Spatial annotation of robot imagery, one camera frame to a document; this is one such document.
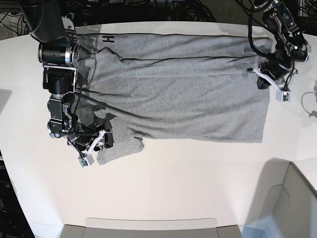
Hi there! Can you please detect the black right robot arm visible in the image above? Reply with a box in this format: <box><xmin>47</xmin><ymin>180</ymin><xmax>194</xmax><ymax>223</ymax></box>
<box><xmin>18</xmin><ymin>0</ymin><xmax>113</xmax><ymax>152</ymax></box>

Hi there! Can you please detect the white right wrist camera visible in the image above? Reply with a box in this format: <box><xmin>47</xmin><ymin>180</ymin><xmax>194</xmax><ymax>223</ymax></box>
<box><xmin>78</xmin><ymin>129</ymin><xmax>107</xmax><ymax>167</ymax></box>

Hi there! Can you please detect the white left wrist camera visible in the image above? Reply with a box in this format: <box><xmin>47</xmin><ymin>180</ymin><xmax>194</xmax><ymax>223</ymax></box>
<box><xmin>247</xmin><ymin>67</ymin><xmax>292</xmax><ymax>102</ymax></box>

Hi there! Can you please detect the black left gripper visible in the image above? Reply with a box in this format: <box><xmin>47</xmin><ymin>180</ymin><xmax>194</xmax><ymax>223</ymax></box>
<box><xmin>257</xmin><ymin>49</ymin><xmax>295</xmax><ymax>90</ymax></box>

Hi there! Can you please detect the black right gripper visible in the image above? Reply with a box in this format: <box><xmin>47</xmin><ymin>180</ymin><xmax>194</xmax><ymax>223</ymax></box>
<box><xmin>66</xmin><ymin>127</ymin><xmax>114</xmax><ymax>151</ymax></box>

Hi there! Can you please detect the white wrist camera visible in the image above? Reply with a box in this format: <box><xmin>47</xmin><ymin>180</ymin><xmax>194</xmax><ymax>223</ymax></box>
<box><xmin>78</xmin><ymin>129</ymin><xmax>107</xmax><ymax>167</ymax></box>
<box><xmin>247</xmin><ymin>67</ymin><xmax>292</xmax><ymax>102</ymax></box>

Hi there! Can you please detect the grey bin at right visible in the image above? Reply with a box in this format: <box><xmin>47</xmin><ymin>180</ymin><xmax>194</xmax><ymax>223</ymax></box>
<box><xmin>240</xmin><ymin>160</ymin><xmax>317</xmax><ymax>238</ymax></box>

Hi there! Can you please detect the grey T-shirt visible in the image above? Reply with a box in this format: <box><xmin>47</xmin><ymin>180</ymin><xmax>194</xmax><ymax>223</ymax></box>
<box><xmin>77</xmin><ymin>34</ymin><xmax>269</xmax><ymax>165</ymax></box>

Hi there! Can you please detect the grey cloth at right edge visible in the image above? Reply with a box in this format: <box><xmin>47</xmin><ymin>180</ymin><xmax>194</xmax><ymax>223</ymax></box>
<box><xmin>314</xmin><ymin>84</ymin><xmax>317</xmax><ymax>102</ymax></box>

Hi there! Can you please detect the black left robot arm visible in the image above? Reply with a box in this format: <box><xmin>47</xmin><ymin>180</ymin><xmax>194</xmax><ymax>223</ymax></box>
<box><xmin>248</xmin><ymin>0</ymin><xmax>311</xmax><ymax>92</ymax></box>

